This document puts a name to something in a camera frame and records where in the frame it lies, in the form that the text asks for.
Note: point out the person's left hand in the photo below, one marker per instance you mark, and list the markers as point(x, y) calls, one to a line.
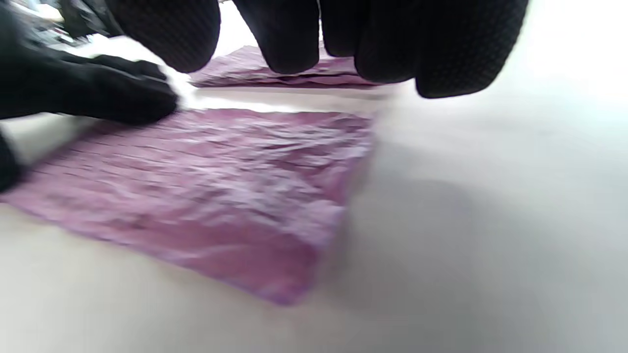
point(73, 88)

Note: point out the purple crinkled cloth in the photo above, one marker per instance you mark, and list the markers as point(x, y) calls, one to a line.
point(240, 68)
point(221, 191)

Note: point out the person's right hand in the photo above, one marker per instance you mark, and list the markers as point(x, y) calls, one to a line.
point(382, 29)

